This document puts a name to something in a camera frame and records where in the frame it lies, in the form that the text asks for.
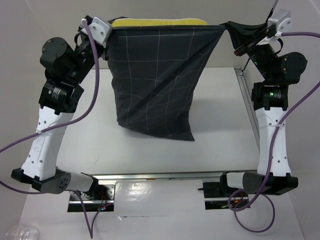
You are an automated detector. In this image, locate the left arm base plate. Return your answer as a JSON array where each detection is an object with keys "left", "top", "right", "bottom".
[{"left": 67, "top": 181, "right": 116, "bottom": 213}]

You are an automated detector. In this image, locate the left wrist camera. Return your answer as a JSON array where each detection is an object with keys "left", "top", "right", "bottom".
[{"left": 80, "top": 17, "right": 113, "bottom": 48}]

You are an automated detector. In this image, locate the aluminium rail frame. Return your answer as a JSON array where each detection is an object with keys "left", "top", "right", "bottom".
[{"left": 39, "top": 67, "right": 276, "bottom": 182}]

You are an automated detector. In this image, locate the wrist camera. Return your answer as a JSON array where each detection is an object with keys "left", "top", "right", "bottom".
[
  {"left": 80, "top": 17, "right": 113, "bottom": 48},
  {"left": 257, "top": 10, "right": 292, "bottom": 46}
]

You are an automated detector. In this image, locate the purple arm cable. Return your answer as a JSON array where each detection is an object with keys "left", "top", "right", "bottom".
[
  {"left": 0, "top": 20, "right": 100, "bottom": 239},
  {"left": 227, "top": 31, "right": 320, "bottom": 234}
]

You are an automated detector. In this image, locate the clear plastic object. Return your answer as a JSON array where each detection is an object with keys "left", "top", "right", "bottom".
[{"left": 4, "top": 224, "right": 40, "bottom": 240}]

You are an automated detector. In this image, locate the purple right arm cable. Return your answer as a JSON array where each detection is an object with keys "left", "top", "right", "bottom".
[{"left": 227, "top": 31, "right": 320, "bottom": 234}]

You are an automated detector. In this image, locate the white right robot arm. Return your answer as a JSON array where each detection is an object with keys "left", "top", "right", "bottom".
[{"left": 218, "top": 21, "right": 308, "bottom": 196}]

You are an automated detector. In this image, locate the dark grey checked pillowcase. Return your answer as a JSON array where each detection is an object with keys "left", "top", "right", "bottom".
[{"left": 106, "top": 20, "right": 268, "bottom": 143}]

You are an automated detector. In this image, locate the white pillow yellow edge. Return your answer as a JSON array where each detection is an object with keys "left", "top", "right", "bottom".
[{"left": 111, "top": 17, "right": 208, "bottom": 28}]

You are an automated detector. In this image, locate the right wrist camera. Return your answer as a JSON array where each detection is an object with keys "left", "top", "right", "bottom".
[{"left": 257, "top": 10, "right": 292, "bottom": 46}]

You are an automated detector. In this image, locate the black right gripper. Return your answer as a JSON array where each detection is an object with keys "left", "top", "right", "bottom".
[{"left": 229, "top": 19, "right": 281, "bottom": 82}]

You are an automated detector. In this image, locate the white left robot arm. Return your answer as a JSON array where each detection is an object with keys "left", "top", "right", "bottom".
[{"left": 11, "top": 30, "right": 109, "bottom": 200}]

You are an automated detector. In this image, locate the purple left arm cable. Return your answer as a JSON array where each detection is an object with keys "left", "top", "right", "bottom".
[{"left": 0, "top": 20, "right": 100, "bottom": 239}]

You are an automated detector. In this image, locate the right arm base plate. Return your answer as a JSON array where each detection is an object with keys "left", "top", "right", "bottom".
[{"left": 198, "top": 182, "right": 249, "bottom": 210}]

